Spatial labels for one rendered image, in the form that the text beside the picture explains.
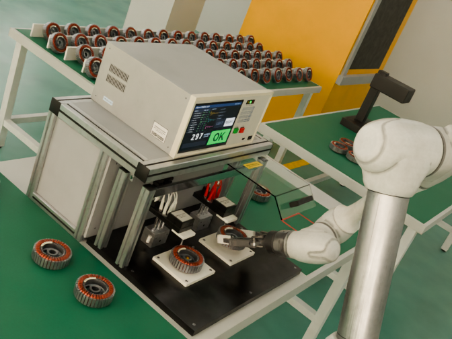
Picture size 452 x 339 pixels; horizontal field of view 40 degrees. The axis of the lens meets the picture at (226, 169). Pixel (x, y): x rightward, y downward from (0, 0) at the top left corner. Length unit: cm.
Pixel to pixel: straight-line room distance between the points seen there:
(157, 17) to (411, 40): 286
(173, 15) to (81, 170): 404
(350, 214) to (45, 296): 95
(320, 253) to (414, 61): 539
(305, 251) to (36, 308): 80
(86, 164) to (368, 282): 92
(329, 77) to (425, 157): 403
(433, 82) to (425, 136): 561
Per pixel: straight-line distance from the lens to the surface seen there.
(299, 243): 194
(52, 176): 206
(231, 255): 215
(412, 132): 147
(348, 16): 543
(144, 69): 190
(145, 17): 602
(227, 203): 215
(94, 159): 190
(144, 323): 178
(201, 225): 222
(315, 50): 555
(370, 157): 143
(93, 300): 175
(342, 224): 201
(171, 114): 183
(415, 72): 715
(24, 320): 168
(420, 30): 715
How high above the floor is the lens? 188
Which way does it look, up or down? 23 degrees down
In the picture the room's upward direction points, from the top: 23 degrees clockwise
